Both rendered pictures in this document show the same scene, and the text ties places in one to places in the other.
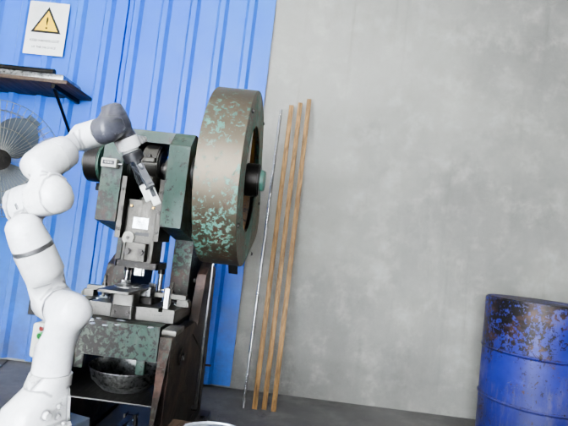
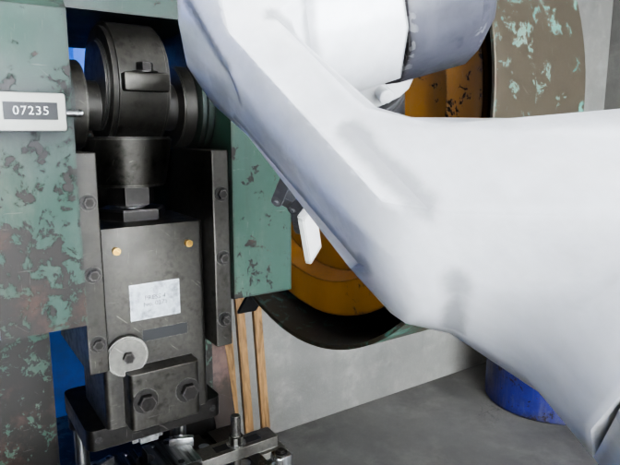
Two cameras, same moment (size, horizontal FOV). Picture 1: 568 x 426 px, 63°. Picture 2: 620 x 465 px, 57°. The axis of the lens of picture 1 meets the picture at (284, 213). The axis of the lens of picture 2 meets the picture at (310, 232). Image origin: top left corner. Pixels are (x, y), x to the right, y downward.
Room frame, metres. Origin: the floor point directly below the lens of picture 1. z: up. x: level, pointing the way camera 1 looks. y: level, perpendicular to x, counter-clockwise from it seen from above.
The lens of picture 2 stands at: (1.37, 0.92, 1.29)
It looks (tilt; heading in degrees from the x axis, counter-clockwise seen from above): 10 degrees down; 324
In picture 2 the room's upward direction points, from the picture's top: straight up
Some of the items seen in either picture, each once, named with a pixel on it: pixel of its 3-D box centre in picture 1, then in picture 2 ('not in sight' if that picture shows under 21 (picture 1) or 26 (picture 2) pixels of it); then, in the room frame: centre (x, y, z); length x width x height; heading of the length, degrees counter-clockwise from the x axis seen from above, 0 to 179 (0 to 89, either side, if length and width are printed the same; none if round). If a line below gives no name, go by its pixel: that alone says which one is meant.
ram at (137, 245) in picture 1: (143, 229); (146, 310); (2.16, 0.64, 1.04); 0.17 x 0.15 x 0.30; 178
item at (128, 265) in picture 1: (141, 266); (141, 410); (2.20, 0.64, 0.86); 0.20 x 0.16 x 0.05; 88
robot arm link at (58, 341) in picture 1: (62, 332); not in sight; (1.38, 0.60, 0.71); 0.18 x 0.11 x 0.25; 49
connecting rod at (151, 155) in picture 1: (152, 181); (128, 148); (2.20, 0.64, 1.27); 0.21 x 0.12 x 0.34; 178
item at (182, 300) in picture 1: (173, 293); (240, 440); (2.19, 0.47, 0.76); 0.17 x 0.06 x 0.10; 88
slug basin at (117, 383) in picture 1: (126, 374); not in sight; (2.20, 0.64, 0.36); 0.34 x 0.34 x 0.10
